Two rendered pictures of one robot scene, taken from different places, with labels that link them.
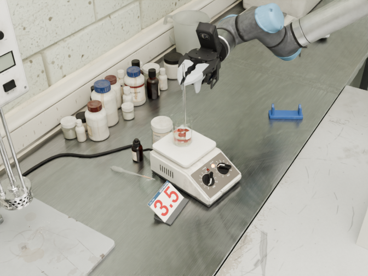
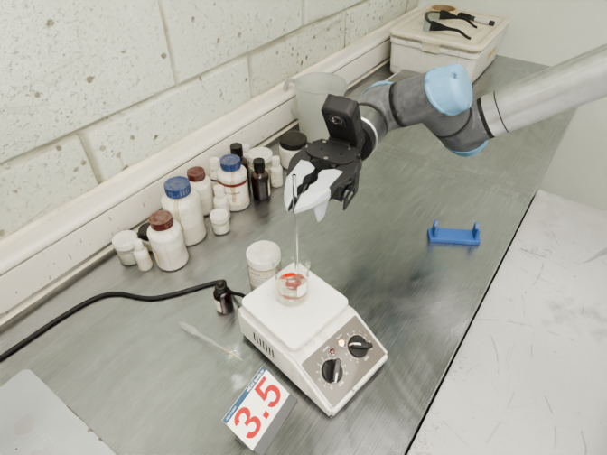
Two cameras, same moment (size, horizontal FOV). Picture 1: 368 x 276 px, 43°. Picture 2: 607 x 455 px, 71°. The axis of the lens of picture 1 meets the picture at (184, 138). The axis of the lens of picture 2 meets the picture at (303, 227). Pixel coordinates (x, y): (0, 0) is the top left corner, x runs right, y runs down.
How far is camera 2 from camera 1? 0.55 m
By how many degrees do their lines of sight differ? 5
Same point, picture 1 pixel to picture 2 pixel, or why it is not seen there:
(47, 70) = (93, 160)
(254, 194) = (408, 393)
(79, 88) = (149, 186)
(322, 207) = (527, 430)
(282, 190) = (456, 386)
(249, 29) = (414, 107)
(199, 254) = not seen: outside the picture
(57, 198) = (81, 383)
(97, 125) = (165, 249)
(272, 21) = (455, 95)
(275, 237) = not seen: outside the picture
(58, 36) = (109, 107)
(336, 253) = not seen: outside the picture
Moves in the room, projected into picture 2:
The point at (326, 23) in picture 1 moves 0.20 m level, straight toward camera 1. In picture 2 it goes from (544, 102) to (550, 171)
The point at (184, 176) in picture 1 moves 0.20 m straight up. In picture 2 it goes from (291, 363) to (286, 265)
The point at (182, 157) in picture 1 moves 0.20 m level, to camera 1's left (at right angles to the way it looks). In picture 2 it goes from (288, 330) to (147, 326)
